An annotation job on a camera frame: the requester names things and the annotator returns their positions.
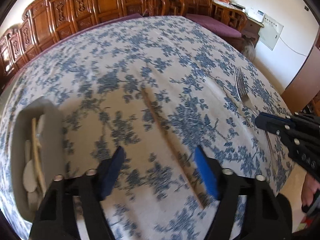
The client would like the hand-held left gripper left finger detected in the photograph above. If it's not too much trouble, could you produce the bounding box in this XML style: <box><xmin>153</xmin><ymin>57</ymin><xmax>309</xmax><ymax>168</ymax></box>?
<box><xmin>29</xmin><ymin>146</ymin><xmax>125</xmax><ymax>240</ymax></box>

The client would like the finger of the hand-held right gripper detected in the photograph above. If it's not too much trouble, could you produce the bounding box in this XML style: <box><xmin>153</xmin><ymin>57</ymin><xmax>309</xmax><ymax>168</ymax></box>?
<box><xmin>255</xmin><ymin>112</ymin><xmax>292</xmax><ymax>135</ymax></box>

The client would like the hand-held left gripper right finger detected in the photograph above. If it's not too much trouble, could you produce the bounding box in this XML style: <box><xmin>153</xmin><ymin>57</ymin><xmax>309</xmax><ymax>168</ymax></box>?
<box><xmin>194</xmin><ymin>145</ymin><xmax>292</xmax><ymax>240</ymax></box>

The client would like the metal fork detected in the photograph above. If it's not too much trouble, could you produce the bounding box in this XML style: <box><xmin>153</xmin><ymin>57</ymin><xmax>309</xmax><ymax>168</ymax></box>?
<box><xmin>234</xmin><ymin>66</ymin><xmax>278</xmax><ymax>172</ymax></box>

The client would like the brown wooden chopstick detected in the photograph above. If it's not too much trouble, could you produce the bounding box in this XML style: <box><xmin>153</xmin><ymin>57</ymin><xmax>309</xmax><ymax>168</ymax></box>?
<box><xmin>141</xmin><ymin>89</ymin><xmax>205</xmax><ymax>208</ymax></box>

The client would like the metal tray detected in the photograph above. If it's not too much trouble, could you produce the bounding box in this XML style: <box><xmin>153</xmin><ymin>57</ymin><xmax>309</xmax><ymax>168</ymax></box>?
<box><xmin>11</xmin><ymin>99</ymin><xmax>66</xmax><ymax>228</ymax></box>

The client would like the light wooden chopstick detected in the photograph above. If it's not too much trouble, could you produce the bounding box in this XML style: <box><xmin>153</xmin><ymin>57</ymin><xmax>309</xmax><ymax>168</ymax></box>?
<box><xmin>31</xmin><ymin>117</ymin><xmax>47</xmax><ymax>193</ymax></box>

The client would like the white ladle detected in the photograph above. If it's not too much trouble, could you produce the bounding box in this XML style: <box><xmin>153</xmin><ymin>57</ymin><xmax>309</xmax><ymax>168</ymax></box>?
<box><xmin>23</xmin><ymin>114</ymin><xmax>47</xmax><ymax>193</ymax></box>

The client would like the person's right hand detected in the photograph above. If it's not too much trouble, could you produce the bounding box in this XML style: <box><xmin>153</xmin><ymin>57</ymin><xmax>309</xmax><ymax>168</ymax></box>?
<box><xmin>301</xmin><ymin>174</ymin><xmax>320</xmax><ymax>205</ymax></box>

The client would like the brown wooden door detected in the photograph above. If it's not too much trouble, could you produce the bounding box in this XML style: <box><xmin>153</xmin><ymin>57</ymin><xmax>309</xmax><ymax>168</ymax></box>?
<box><xmin>281</xmin><ymin>47</ymin><xmax>320</xmax><ymax>114</ymax></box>

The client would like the white box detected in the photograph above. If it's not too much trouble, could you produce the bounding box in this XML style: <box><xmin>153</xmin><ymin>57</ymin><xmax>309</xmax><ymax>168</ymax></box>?
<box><xmin>247</xmin><ymin>8</ymin><xmax>266</xmax><ymax>22</ymax></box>

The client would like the purple seat cushion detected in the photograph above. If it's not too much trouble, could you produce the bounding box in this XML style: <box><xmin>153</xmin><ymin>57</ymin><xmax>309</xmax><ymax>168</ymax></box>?
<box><xmin>186</xmin><ymin>13</ymin><xmax>242</xmax><ymax>37</ymax></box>

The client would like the wooden bench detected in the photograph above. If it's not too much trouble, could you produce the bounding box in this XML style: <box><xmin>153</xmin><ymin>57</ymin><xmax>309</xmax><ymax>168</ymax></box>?
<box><xmin>211</xmin><ymin>2</ymin><xmax>248</xmax><ymax>32</ymax></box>

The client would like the blue floral tablecloth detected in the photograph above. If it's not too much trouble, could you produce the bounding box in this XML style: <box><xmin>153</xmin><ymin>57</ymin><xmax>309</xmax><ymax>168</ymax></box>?
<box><xmin>0</xmin><ymin>15</ymin><xmax>298</xmax><ymax>240</ymax></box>

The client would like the wooden armchair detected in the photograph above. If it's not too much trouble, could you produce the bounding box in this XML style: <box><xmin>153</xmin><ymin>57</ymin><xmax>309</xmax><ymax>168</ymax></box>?
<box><xmin>142</xmin><ymin>0</ymin><xmax>188</xmax><ymax>16</ymax></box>

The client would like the row of carved wooden chairs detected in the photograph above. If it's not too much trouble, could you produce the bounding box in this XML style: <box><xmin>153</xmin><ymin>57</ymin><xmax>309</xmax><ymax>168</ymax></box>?
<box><xmin>0</xmin><ymin>0</ymin><xmax>213</xmax><ymax>79</ymax></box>

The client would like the white cable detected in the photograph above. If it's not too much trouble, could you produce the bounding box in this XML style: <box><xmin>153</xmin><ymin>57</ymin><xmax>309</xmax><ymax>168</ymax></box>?
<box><xmin>278</xmin><ymin>36</ymin><xmax>310</xmax><ymax>56</ymax></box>

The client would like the white wall panel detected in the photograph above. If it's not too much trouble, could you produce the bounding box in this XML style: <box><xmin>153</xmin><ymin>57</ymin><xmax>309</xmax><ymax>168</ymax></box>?
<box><xmin>257</xmin><ymin>17</ymin><xmax>285</xmax><ymax>51</ymax></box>

